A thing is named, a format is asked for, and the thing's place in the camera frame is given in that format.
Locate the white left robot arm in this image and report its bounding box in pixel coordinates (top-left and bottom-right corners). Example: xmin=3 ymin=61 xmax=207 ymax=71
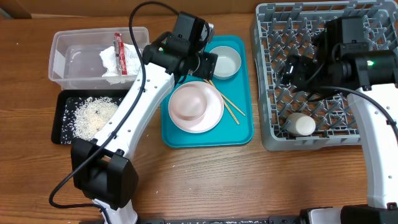
xmin=71 ymin=12 xmax=217 ymax=223

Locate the wooden chopstick lower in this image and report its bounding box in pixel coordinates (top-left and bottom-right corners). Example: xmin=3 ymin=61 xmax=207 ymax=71
xmin=208 ymin=80 xmax=240 ymax=125

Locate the grey dishwasher rack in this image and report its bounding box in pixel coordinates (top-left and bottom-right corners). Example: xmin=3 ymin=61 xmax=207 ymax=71
xmin=251 ymin=1 xmax=397 ymax=151

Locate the black tray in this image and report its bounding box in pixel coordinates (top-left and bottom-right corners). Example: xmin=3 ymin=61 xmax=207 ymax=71
xmin=51 ymin=90 xmax=128 ymax=145

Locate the black rail at table edge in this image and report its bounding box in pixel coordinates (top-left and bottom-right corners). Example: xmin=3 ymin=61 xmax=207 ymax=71
xmin=137 ymin=215 xmax=301 ymax=224

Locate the white napkin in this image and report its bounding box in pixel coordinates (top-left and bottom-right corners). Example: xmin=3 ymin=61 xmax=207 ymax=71
xmin=99 ymin=44 xmax=142 ymax=85

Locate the wooden chopstick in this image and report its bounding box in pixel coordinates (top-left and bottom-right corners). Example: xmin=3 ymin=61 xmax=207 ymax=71
xmin=208 ymin=80 xmax=240 ymax=125
xmin=203 ymin=79 xmax=246 ymax=116

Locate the grey-green bowl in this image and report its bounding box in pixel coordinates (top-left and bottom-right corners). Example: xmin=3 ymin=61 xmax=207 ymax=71
xmin=210 ymin=46 xmax=241 ymax=80

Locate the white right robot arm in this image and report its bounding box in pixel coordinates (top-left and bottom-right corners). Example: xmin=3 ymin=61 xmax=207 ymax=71
xmin=278 ymin=16 xmax=397 ymax=223

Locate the red snack wrapper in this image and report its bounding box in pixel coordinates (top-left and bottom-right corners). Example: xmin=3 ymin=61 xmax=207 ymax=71
xmin=113 ymin=32 xmax=127 ymax=75

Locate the white round plate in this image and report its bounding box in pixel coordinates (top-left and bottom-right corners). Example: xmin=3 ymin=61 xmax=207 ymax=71
xmin=172 ymin=81 xmax=224 ymax=134

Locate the pink bowl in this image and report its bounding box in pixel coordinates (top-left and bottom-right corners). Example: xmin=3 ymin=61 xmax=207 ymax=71
xmin=169 ymin=83 xmax=208 ymax=123

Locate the clear plastic bin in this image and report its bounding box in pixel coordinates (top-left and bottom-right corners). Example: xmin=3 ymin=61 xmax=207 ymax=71
xmin=49 ymin=27 xmax=134 ymax=90

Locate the pile of rice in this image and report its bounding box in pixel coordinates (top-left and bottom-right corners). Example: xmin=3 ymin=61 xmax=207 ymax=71
xmin=60 ymin=96 xmax=122 ymax=144

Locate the white paper cup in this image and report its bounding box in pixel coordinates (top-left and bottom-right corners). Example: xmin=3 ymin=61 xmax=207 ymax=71
xmin=286 ymin=113 xmax=316 ymax=136

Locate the wooden chopstick upper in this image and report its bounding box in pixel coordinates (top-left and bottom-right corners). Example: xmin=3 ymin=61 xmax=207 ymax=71
xmin=203 ymin=79 xmax=246 ymax=116

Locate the teal plastic tray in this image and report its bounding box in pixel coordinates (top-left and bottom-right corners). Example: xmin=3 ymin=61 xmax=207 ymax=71
xmin=161 ymin=35 xmax=254 ymax=148

